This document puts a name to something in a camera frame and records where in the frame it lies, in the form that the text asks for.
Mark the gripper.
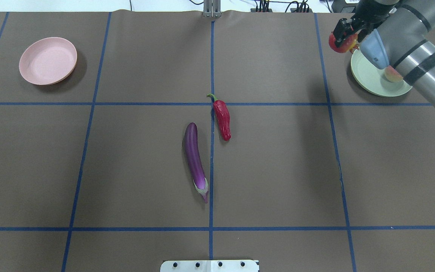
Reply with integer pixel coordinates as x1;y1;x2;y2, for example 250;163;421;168
333;0;395;43

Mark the red apple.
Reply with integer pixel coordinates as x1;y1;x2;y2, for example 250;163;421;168
329;32;358;54

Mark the peach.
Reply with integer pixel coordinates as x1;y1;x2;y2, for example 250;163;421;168
384;65;403;83

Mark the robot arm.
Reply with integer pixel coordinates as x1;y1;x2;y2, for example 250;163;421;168
329;0;435;107

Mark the green plate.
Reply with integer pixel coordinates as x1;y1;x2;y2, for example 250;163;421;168
350;49;412;97

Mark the red chili pepper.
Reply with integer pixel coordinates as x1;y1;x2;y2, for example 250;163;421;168
207;93;231;141

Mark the purple eggplant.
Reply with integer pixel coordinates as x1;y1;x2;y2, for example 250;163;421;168
184;122;210;204

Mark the brown paper table cover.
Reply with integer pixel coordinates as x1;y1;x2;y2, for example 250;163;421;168
0;10;435;272

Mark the pink plate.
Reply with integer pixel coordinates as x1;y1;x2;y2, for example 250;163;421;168
19;37;78;86

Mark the aluminium frame post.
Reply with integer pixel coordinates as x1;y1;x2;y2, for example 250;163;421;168
202;0;222;18

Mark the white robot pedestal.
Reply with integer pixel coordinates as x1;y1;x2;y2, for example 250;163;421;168
159;260;260;272

